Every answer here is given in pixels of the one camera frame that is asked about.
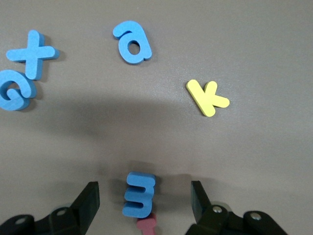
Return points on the brown table cover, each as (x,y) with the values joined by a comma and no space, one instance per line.
(156,137)

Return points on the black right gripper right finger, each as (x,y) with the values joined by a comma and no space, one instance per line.
(203,210)

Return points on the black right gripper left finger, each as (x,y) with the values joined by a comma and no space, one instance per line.
(83,205)

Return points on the blue foam letter X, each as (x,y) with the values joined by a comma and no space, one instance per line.
(33,52)

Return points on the yellow foam letter K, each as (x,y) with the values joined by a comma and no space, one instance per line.
(201,98)

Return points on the blue foam letter G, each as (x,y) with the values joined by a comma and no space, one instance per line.
(24,84)

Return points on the dark red foam letter J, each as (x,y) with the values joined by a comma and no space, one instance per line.
(146,224)

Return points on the blue foam letter a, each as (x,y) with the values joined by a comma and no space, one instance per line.
(146,46)

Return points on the blue foam letter E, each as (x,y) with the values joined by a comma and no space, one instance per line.
(137,180)

